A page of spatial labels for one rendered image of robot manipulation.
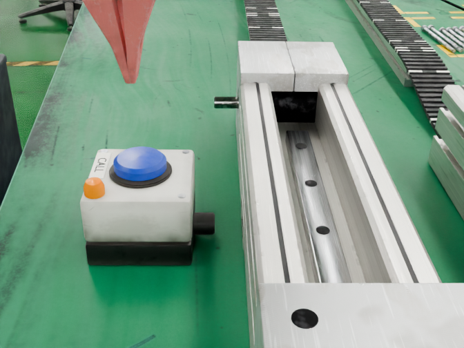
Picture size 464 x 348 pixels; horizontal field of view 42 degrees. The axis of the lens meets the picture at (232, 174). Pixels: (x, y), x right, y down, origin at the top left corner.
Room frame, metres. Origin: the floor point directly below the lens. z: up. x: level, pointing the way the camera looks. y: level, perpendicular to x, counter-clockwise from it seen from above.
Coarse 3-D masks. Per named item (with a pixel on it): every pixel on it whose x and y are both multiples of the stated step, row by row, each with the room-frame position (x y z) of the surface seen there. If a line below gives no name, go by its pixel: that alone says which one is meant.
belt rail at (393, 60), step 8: (352, 0) 1.10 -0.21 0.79; (352, 8) 1.07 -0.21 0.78; (360, 8) 1.01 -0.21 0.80; (360, 16) 1.00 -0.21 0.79; (368, 24) 0.96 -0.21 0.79; (368, 32) 0.94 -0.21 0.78; (376, 32) 0.89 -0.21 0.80; (376, 40) 0.88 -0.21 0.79; (384, 40) 0.84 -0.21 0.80; (384, 48) 0.84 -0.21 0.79; (392, 48) 0.80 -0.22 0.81; (384, 56) 0.83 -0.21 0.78; (392, 56) 0.81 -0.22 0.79; (392, 64) 0.79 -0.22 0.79; (400, 64) 0.75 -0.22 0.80; (400, 72) 0.75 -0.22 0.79; (400, 80) 0.74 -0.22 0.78; (408, 80) 0.73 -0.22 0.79
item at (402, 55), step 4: (400, 52) 0.75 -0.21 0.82; (404, 52) 0.75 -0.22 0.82; (408, 52) 0.75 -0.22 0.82; (412, 52) 0.75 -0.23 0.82; (416, 52) 0.75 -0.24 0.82; (420, 52) 0.75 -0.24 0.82; (424, 52) 0.75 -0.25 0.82; (428, 52) 0.75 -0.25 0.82; (432, 52) 0.76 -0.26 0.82; (400, 56) 0.74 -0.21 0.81; (404, 56) 0.74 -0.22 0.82; (408, 56) 0.74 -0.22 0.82; (412, 56) 0.74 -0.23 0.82; (416, 56) 0.74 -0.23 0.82; (420, 56) 0.74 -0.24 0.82; (424, 56) 0.74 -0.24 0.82; (428, 56) 0.74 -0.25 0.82; (432, 56) 0.74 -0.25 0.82; (436, 56) 0.74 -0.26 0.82
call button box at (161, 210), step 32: (96, 160) 0.41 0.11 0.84; (192, 160) 0.42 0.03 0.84; (128, 192) 0.37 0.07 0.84; (160, 192) 0.37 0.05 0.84; (192, 192) 0.38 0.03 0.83; (96, 224) 0.36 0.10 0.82; (128, 224) 0.36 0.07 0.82; (160, 224) 0.36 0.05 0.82; (192, 224) 0.37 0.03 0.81; (96, 256) 0.36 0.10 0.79; (128, 256) 0.36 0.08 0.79; (160, 256) 0.36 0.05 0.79; (192, 256) 0.36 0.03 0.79
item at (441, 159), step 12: (444, 96) 0.52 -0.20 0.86; (456, 96) 0.50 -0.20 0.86; (456, 108) 0.49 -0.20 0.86; (444, 120) 0.51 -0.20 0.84; (456, 120) 0.50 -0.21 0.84; (444, 132) 0.50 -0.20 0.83; (456, 132) 0.48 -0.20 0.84; (432, 144) 0.52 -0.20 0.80; (444, 144) 0.51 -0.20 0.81; (456, 144) 0.47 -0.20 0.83; (432, 156) 0.52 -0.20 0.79; (444, 156) 0.49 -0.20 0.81; (456, 156) 0.47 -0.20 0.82; (432, 168) 0.51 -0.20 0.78; (444, 168) 0.48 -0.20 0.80; (456, 168) 0.46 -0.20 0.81; (444, 180) 0.48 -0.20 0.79; (456, 180) 0.45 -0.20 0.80; (456, 192) 0.45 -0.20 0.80; (456, 204) 0.44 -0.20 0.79
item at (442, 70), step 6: (408, 66) 0.71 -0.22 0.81; (414, 66) 0.71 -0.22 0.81; (420, 66) 0.71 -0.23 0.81; (426, 66) 0.71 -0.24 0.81; (432, 66) 0.71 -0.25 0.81; (438, 66) 0.71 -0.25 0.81; (444, 66) 0.71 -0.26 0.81; (408, 72) 0.70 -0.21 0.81; (414, 72) 0.70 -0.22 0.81; (420, 72) 0.70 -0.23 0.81; (426, 72) 0.70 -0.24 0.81; (432, 72) 0.70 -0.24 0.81; (438, 72) 0.70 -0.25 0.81; (444, 72) 0.70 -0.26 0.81
